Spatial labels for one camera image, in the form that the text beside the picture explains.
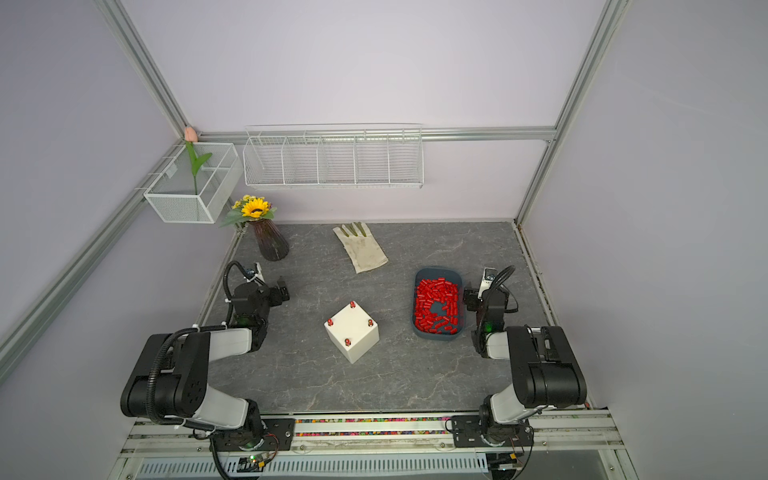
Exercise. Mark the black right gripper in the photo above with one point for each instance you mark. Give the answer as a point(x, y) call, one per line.
point(471, 298)

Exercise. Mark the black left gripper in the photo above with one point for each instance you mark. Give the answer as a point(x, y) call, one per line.
point(274, 294)

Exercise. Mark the white metal box with screws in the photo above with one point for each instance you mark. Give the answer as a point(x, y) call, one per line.
point(352, 323)

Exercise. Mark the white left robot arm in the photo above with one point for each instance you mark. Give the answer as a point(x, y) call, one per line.
point(169, 382)

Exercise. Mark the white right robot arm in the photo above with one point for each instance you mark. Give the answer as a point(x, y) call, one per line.
point(545, 375)

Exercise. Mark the pile of red sleeves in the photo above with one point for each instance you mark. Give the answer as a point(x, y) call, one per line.
point(436, 307)

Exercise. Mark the dark blue tray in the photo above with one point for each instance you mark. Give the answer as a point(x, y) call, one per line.
point(452, 276)

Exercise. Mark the dark purple glass vase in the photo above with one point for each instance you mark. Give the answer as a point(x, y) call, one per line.
point(272, 245)

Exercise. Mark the yellow sunflower bouquet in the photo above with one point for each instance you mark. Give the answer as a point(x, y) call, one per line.
point(249, 209)

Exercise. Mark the white work glove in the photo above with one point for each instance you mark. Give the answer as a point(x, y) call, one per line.
point(362, 248)

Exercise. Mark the pink artificial tulip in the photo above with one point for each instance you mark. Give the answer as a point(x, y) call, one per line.
point(196, 161)

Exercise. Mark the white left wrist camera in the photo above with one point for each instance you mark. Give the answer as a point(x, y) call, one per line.
point(257, 275)

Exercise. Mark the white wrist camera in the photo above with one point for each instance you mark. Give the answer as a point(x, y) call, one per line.
point(488, 276)
point(257, 275)

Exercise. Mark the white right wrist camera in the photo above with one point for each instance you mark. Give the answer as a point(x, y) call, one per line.
point(488, 276)

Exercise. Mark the small white wire basket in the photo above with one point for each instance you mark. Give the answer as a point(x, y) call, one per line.
point(171, 193)

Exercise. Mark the white vented cable duct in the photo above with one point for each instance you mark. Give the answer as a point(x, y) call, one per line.
point(330, 466)

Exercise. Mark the long white wire shelf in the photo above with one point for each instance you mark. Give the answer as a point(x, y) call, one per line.
point(344, 155)

